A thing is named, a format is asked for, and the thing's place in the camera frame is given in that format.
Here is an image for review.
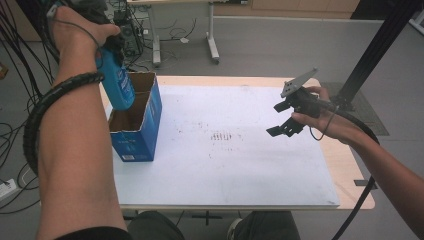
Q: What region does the thick black braided cable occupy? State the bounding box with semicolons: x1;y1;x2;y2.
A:
318;99;381;240
22;71;106;177

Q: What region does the bundle of black cables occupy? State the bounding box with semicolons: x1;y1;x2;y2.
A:
0;0;61;214

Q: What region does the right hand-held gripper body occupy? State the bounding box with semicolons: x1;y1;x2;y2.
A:
279;67;336;138

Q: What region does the person's right leg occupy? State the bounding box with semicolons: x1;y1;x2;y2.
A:
233;210;302;240

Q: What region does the wooden cabinet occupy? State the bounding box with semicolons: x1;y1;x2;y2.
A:
213;0;362;20

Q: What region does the black computer tower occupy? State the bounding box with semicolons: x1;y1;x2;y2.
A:
113;9;143;59

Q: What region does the black metal stand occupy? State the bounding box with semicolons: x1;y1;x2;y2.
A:
331;0;424;112

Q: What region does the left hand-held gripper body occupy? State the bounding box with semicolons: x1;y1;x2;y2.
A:
68;0;113;27

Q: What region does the white board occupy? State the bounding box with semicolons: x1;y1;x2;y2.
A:
105;84;341;208

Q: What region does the white power strip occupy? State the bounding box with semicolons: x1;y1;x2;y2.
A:
0;178;18;203

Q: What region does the thin black cable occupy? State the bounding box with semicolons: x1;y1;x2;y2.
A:
46;3;102;51
309;104;339;142

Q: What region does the person's right hand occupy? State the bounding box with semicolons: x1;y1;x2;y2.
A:
291;85;365;146

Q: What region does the white desk with metal legs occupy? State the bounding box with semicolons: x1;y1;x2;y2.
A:
126;0;249;65

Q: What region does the blue cardboard box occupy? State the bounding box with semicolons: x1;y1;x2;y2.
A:
108;71;163;163

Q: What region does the person's shoe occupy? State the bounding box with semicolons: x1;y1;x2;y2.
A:
226;217;244;240

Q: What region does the person's left hand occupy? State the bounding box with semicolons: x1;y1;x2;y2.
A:
49;5;122;82

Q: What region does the blue bottle with white cap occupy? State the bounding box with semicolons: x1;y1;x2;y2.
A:
95;46;136;112

